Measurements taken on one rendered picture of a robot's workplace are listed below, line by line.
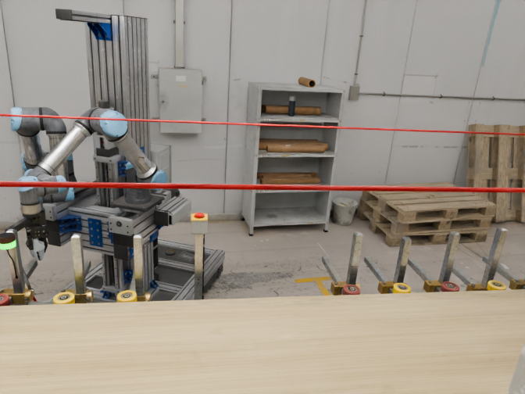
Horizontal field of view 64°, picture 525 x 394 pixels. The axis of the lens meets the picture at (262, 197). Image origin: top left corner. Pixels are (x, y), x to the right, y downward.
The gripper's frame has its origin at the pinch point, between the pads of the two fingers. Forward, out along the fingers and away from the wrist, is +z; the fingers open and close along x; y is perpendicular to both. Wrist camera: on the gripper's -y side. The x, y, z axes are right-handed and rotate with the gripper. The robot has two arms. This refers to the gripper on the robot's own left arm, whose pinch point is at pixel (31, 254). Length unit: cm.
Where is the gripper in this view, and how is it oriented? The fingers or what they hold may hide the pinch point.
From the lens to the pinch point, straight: 216.2
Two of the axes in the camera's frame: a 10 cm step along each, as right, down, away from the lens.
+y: 8.7, -1.1, 4.7
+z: -0.7, 9.4, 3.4
